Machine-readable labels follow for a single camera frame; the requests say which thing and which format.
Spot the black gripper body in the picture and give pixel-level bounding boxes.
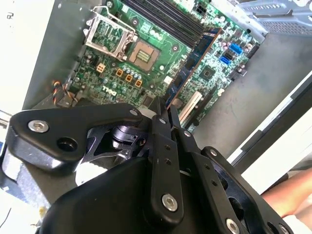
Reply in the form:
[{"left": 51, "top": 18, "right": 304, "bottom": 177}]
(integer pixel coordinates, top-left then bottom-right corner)
[{"left": 36, "top": 124, "right": 221, "bottom": 234}]

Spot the blue RAM stick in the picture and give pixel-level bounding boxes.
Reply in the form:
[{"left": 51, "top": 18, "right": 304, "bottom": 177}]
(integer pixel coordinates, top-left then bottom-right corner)
[{"left": 164, "top": 27, "right": 223, "bottom": 109}]

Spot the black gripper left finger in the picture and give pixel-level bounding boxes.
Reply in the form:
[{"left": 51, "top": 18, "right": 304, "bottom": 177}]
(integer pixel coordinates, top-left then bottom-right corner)
[{"left": 6, "top": 96, "right": 185, "bottom": 227}]

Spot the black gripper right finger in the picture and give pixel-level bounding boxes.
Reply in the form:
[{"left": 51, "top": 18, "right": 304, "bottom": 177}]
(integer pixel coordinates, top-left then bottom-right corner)
[{"left": 169, "top": 104, "right": 297, "bottom": 234}]

